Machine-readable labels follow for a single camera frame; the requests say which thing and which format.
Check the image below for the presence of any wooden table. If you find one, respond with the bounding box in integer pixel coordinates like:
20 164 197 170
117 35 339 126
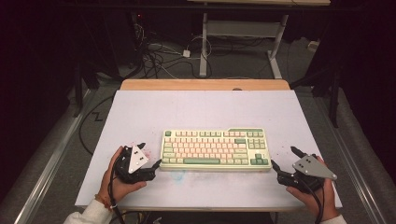
80 78 335 213

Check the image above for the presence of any person's right hand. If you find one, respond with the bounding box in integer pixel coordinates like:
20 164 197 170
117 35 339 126
285 155 340 222

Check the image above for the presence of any white box on floor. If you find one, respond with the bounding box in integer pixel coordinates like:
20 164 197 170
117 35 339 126
306 40 321 52

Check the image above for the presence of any black floor cable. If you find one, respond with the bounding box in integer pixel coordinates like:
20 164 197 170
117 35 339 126
78 94 116 157

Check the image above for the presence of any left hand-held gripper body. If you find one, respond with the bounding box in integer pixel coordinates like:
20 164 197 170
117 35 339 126
113 144 157 185

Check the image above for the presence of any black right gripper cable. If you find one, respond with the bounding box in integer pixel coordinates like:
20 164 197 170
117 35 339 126
298 176 326 224

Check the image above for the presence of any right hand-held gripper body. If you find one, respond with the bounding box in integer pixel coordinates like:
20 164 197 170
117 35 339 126
276 153 339 194

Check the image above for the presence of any tangle of floor cables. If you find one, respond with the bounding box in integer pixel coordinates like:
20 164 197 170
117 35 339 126
132 18 214 80

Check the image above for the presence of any white table cover board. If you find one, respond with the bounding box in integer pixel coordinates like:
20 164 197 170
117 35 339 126
75 90 343 210

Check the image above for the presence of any person's left hand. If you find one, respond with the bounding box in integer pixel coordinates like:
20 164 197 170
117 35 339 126
97 146 148 205

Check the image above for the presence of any metal floor rail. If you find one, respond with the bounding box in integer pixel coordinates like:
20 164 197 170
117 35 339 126
13 89 92 224
312 94 389 224

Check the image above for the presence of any orange wrist bracelet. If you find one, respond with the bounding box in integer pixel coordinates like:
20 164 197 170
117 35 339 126
94 193 114 210

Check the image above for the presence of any black stand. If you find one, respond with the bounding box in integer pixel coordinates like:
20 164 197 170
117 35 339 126
290 66 345 129
72 60 87 119

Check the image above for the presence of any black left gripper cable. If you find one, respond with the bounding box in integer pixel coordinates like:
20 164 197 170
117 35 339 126
106 148 127 224

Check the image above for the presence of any white desk frame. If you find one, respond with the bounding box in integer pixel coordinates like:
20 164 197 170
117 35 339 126
186 0 332 80

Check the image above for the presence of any green and cream keyboard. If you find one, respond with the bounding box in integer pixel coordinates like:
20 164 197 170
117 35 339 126
159 127 273 172

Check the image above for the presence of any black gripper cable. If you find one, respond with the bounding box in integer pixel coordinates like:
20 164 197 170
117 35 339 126
106 148 127 224
298 176 326 224

